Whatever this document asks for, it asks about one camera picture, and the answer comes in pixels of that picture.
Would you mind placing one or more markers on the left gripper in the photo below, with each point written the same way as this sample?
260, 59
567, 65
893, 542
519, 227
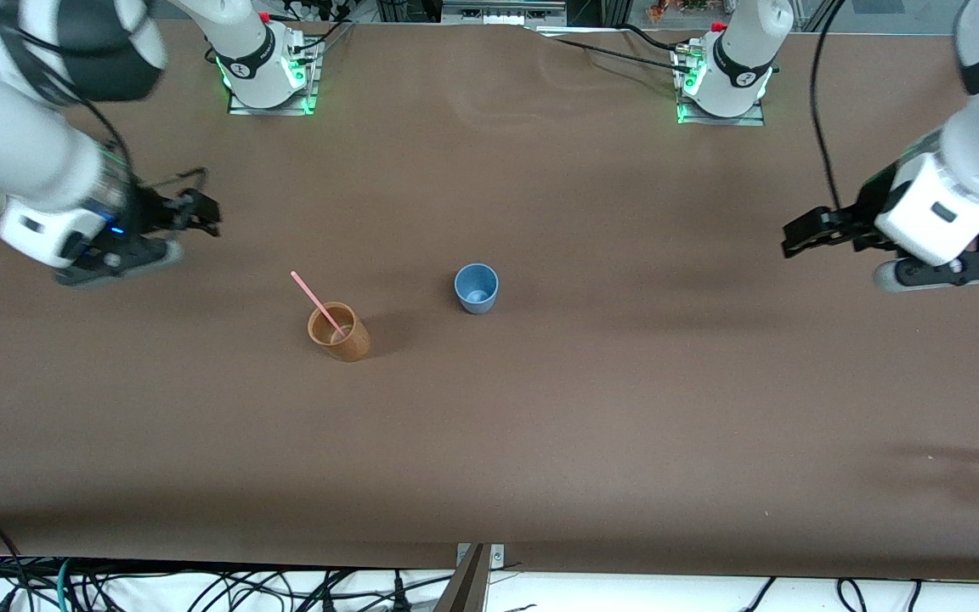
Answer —
862, 218

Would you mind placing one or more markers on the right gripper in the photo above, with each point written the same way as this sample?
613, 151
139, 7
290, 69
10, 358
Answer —
152, 213

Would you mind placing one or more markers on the blue cup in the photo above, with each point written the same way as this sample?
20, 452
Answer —
466, 280

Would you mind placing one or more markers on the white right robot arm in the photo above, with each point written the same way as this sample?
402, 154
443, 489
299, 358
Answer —
5, 144

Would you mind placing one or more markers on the pink chopstick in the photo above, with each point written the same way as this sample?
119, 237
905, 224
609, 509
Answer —
315, 299

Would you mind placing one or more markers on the bamboo cup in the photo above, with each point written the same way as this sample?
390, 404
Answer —
353, 344

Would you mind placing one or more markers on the grey electronics box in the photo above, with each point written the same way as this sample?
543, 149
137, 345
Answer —
502, 10

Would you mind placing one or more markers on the grey metal strut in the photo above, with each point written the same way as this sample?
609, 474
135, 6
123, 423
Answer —
464, 591

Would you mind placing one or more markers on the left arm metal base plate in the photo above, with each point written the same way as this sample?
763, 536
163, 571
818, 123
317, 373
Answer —
753, 119

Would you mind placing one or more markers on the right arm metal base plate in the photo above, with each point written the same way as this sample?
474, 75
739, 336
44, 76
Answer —
307, 81

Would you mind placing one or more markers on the small metal table bracket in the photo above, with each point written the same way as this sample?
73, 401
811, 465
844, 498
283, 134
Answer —
496, 557

